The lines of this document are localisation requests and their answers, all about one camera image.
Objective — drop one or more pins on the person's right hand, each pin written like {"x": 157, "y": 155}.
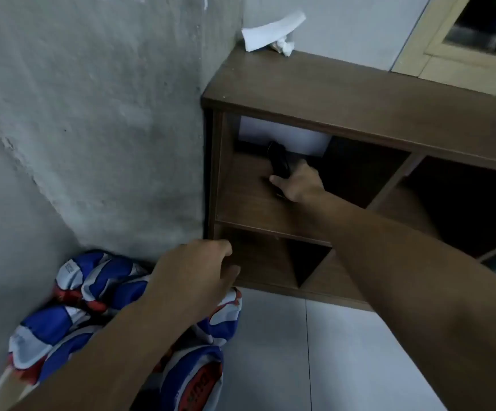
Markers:
{"x": 304, "y": 184}

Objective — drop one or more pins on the person's left hand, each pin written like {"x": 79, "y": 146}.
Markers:
{"x": 192, "y": 278}

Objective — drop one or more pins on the black hand pump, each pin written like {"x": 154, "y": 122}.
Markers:
{"x": 278, "y": 158}

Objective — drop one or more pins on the brown wooden cubby shelf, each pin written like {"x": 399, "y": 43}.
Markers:
{"x": 359, "y": 98}

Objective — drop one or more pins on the person's left forearm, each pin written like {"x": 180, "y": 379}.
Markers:
{"x": 102, "y": 372}

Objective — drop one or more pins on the person's right forearm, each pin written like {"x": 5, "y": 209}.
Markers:
{"x": 402, "y": 269}

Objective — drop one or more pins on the crumpled white tissue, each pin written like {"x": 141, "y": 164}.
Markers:
{"x": 269, "y": 31}

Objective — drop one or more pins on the yellow wooden frame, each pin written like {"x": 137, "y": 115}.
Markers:
{"x": 453, "y": 68}

